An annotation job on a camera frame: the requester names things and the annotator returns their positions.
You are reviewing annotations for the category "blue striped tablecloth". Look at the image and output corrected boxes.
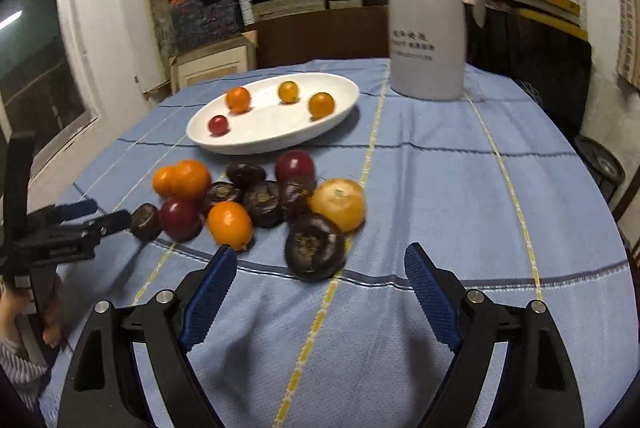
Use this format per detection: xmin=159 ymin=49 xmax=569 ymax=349
xmin=37 ymin=57 xmax=632 ymax=428

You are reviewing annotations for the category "large orange tangerine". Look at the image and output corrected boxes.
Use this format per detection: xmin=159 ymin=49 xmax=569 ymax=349
xmin=309 ymin=178 xmax=367 ymax=233

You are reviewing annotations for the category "large dark water chestnut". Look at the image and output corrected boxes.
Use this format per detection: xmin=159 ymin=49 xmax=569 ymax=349
xmin=284 ymin=213 xmax=347 ymax=283

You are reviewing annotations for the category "small yellow kumquat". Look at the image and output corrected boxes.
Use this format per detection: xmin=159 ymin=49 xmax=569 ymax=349
xmin=278 ymin=80 xmax=301 ymax=104

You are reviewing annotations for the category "dark cabinet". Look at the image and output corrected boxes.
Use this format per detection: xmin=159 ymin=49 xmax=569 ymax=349
xmin=465 ymin=6 xmax=593 ymax=139

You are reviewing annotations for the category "woven wall hanging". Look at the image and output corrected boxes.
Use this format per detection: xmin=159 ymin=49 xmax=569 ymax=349
xmin=614 ymin=0 xmax=640 ymax=89

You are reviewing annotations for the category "person's left hand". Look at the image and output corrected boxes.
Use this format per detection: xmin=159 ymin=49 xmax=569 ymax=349
xmin=0 ymin=275 xmax=66 ymax=351

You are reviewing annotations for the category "white thermos jug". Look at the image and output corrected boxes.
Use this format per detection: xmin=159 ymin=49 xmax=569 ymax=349
xmin=388 ymin=0 xmax=487 ymax=100

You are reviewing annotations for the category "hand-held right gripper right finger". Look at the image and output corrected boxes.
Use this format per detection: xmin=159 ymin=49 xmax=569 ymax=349
xmin=404 ymin=242 xmax=586 ymax=428

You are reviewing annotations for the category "white leaning board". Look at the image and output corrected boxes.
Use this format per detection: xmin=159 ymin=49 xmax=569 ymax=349
xmin=120 ymin=0 xmax=173 ymax=95

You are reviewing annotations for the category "small orange kumquat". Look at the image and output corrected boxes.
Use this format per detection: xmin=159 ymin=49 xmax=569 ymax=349
xmin=225 ymin=87 xmax=252 ymax=114
xmin=308 ymin=92 xmax=336 ymax=119

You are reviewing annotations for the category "open cardboard box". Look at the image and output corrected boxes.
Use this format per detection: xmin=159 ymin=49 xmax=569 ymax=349
xmin=169 ymin=30 xmax=259 ymax=94

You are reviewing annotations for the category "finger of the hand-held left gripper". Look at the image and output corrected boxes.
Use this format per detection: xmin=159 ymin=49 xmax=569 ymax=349
xmin=60 ymin=209 xmax=133 ymax=241
xmin=30 ymin=199 xmax=98 ymax=224

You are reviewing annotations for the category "person's left forearm grey sleeve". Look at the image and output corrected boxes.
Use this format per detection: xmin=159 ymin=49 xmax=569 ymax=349
xmin=0 ymin=335 xmax=53 ymax=414

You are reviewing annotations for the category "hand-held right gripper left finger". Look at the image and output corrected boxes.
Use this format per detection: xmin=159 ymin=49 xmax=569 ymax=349
xmin=56 ymin=244 xmax=239 ymax=428

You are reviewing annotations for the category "brown wooden board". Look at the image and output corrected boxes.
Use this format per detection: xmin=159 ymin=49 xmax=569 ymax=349
xmin=255 ymin=6 xmax=392 ymax=70

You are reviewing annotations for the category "white oval plate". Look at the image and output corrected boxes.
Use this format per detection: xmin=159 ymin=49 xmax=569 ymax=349
xmin=186 ymin=72 xmax=361 ymax=155

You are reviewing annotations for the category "window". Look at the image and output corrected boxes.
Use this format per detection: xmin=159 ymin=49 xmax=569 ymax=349
xmin=0 ymin=0 xmax=101 ymax=159

